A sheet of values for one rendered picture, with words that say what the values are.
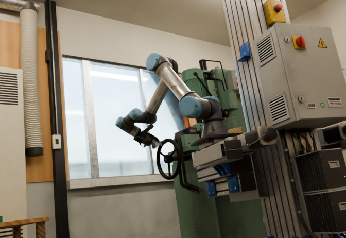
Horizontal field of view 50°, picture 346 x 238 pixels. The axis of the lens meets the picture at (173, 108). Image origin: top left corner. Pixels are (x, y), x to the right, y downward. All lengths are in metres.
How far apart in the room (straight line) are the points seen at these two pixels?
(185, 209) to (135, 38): 2.44
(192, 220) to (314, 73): 1.42
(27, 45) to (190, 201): 2.07
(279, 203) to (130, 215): 2.27
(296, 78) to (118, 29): 3.07
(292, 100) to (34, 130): 2.36
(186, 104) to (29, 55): 2.03
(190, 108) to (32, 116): 1.83
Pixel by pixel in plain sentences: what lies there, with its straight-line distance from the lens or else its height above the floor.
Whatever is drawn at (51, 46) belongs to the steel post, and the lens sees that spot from 3.90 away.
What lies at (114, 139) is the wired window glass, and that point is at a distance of 4.05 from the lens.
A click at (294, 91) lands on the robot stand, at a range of 1.72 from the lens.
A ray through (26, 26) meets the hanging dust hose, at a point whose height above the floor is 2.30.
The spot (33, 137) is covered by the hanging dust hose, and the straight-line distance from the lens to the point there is 3.43.
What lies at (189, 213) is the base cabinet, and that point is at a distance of 2.77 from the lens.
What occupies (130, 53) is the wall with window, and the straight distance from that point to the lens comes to 4.45.
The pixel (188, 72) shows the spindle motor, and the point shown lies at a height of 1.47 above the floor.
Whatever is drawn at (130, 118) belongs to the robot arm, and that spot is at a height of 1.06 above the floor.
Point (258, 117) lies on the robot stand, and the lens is 1.98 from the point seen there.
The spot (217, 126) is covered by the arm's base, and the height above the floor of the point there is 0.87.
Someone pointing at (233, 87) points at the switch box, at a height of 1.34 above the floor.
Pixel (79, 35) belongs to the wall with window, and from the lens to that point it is 4.21.
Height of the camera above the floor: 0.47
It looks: 15 degrees up
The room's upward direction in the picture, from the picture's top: 8 degrees counter-clockwise
